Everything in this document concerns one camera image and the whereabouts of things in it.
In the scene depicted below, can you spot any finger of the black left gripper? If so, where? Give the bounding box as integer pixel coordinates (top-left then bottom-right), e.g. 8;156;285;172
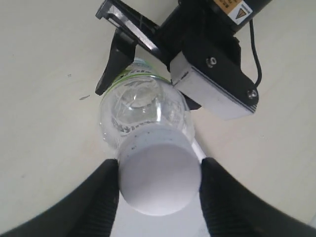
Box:
95;29;136;96
184;95;201;111

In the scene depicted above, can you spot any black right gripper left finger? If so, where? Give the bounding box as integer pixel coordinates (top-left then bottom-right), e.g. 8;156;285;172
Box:
2;159;119;237

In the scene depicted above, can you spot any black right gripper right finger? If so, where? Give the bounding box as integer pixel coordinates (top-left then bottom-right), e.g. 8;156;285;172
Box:
199;158;316;237

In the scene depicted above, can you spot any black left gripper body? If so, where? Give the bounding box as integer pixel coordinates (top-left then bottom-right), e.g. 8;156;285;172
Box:
96;0;241;79

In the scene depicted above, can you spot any clear plastic water bottle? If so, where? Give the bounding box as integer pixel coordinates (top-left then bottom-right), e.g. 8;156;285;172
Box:
99;58;195;155

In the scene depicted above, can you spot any white bottle cap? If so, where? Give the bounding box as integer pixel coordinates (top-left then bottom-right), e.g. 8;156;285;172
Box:
118;124;201;216

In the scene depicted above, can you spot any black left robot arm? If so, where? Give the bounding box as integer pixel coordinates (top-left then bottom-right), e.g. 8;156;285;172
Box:
95;0;268;113

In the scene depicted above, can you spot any white rectangular plastic tray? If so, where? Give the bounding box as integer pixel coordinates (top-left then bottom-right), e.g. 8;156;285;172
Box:
108;138;312;237

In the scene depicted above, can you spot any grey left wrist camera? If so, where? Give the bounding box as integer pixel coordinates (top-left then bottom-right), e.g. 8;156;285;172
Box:
170;52;257;120

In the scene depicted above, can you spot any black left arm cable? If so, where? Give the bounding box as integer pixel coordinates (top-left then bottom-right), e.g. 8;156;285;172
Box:
248;18;263;87

